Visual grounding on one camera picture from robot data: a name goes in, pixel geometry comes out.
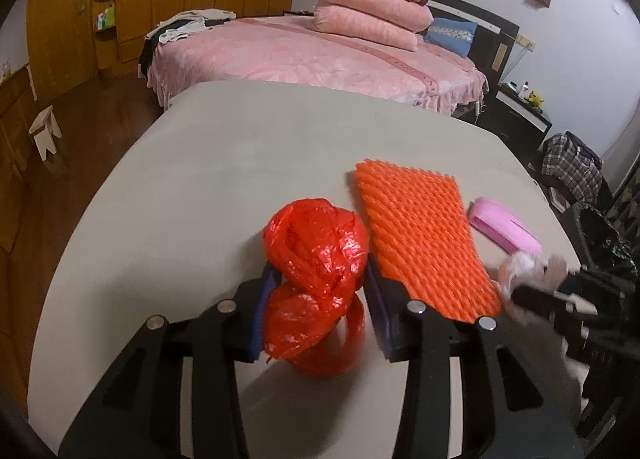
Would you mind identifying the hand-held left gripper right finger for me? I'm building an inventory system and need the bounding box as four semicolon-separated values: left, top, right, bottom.
364;256;586;459

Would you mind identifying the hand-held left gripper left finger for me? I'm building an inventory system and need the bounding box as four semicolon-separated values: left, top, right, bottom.
57;261;283;459

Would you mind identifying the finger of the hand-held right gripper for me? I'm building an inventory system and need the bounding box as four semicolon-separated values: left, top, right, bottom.
510;284;576;318
552;271;583;296

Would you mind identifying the white pink wrapper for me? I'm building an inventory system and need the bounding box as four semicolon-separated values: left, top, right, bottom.
492;249;568;325

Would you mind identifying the bin with black bag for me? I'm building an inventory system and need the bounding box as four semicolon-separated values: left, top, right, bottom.
567;202;640;437

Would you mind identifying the red plastic bag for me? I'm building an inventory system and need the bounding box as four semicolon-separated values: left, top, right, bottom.
262;198;371;380

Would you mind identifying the pink packet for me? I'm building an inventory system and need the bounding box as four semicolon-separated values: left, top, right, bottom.
467;196;543;256

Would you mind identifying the orange foam net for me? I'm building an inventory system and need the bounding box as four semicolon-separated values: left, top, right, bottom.
354;158;502;325

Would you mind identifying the dark patterned curtain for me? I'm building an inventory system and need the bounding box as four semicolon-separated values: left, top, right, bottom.
607;184;640;222

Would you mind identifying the plaid shirt on chair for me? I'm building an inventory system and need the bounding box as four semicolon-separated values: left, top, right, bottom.
540;132;613;212

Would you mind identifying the black nightstand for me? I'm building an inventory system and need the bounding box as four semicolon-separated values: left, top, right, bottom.
482;82;553;162

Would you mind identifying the black headboard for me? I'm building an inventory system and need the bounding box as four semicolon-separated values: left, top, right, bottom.
425;0;521;85

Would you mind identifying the bed with pink cover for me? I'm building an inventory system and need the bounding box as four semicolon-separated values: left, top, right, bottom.
147;14;491;117

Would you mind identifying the blue cushion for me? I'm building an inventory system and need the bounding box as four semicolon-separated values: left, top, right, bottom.
424;18;478;59

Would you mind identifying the white wooden stool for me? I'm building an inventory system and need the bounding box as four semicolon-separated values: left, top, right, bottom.
29;106;63;161

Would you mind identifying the pile of clothes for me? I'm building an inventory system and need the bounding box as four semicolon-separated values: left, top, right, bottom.
137;9;237;77

